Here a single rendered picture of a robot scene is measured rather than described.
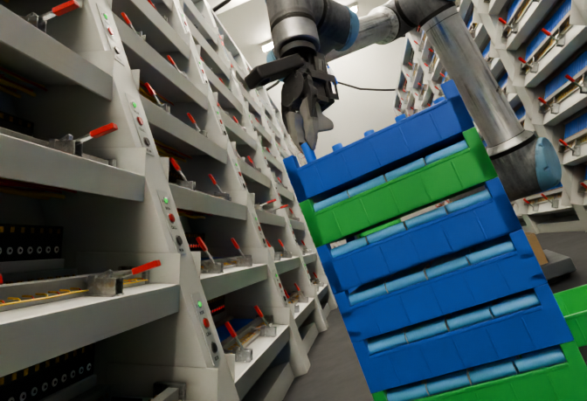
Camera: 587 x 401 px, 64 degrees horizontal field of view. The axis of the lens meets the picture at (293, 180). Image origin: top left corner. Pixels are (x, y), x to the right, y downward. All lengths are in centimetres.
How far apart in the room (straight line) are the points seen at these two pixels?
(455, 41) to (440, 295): 93
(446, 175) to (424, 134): 7
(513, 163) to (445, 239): 81
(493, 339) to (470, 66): 94
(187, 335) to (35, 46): 49
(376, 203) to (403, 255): 9
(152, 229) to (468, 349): 53
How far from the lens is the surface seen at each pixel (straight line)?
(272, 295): 149
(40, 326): 52
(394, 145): 75
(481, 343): 76
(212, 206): 118
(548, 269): 153
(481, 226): 73
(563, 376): 78
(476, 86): 151
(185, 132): 122
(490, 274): 74
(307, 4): 96
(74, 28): 100
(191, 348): 82
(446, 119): 74
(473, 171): 73
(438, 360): 77
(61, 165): 66
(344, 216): 76
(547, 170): 151
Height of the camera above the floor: 30
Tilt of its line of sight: 10 degrees up
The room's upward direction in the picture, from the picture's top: 21 degrees counter-clockwise
